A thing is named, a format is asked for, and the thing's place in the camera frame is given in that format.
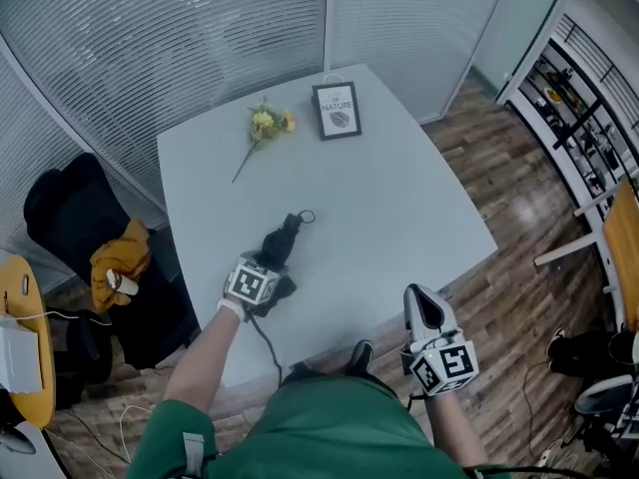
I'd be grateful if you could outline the person's left forearm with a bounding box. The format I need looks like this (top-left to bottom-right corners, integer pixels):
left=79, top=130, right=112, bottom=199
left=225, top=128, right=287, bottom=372
left=163, top=296, right=249, bottom=413

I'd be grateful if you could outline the person's green shirt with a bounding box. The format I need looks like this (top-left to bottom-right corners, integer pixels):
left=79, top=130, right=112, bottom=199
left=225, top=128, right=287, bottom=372
left=127, top=371, right=513, bottom=479

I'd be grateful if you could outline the yellow artificial flower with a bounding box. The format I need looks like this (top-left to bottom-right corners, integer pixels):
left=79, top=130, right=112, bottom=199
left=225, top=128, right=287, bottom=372
left=231, top=95, right=297, bottom=184

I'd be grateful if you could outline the black bag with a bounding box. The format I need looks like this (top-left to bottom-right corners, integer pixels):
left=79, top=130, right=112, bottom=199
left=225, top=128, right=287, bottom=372
left=47, top=311, right=115, bottom=411

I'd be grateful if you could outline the black office chair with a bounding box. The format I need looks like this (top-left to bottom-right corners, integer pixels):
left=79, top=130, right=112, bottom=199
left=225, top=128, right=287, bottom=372
left=23, top=152, right=201, bottom=368

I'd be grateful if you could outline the black framed picture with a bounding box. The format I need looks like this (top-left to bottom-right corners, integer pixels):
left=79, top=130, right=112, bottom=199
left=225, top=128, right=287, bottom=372
left=312, top=73, right=363, bottom=142

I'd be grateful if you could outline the grey chair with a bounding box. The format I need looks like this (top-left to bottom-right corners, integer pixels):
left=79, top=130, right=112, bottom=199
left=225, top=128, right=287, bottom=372
left=573, top=374, right=639, bottom=441

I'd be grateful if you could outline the round yellow table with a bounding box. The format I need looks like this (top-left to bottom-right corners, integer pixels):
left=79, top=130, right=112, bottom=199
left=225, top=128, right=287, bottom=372
left=0, top=254, right=57, bottom=428

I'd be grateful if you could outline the person's right black shoe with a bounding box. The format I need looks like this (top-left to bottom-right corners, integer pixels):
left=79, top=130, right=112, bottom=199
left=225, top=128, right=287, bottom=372
left=348, top=339, right=374, bottom=376

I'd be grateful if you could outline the person's black shoe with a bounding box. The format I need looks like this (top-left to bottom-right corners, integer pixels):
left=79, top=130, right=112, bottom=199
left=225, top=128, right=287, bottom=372
left=348, top=339, right=374, bottom=376
left=287, top=360, right=314, bottom=383

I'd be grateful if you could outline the white box appliance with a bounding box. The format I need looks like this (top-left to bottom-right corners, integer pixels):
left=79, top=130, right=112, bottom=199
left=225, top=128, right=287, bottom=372
left=0, top=311, right=44, bottom=394

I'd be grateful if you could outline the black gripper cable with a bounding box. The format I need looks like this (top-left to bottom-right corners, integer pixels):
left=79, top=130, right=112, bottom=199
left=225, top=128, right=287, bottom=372
left=248, top=314, right=284, bottom=388

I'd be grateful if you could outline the black and white shelf rack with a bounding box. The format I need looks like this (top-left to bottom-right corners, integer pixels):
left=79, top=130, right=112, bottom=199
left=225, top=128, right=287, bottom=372
left=518, top=12, right=639, bottom=219

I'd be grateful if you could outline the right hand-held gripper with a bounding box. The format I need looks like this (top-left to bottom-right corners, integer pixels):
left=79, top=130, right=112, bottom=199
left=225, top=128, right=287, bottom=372
left=401, top=282, right=480, bottom=397

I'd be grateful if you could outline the person's right forearm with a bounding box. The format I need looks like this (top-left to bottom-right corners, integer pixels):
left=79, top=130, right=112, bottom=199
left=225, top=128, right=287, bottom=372
left=423, top=381, right=490, bottom=468

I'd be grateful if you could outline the wooden desk with white frame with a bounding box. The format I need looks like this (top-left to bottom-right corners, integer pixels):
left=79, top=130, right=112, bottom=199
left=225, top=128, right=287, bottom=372
left=533, top=177, right=639, bottom=333

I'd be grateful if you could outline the white bottle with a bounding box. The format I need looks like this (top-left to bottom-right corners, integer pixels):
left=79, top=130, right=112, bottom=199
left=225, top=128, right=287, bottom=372
left=105, top=268, right=140, bottom=297

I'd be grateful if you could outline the orange jacket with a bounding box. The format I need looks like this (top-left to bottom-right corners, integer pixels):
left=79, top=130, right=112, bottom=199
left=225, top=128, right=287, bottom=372
left=89, top=219, right=153, bottom=313

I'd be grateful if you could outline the grey square table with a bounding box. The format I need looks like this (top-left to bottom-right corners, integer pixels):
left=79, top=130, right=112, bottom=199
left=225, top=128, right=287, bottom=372
left=157, top=63, right=499, bottom=391

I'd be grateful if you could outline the black folding umbrella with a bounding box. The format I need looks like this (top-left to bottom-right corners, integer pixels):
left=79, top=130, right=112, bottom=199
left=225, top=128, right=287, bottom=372
left=249, top=209, right=317, bottom=318

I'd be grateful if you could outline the person's left black shoe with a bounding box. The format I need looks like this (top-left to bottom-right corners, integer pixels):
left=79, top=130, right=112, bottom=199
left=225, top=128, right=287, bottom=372
left=287, top=360, right=314, bottom=383

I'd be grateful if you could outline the long white cable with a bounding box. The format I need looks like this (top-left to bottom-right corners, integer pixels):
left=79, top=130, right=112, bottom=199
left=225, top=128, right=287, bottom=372
left=14, top=309, right=114, bottom=327

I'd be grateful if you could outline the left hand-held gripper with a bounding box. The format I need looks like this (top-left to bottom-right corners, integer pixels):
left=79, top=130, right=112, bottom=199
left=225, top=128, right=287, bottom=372
left=225, top=249, right=291, bottom=318

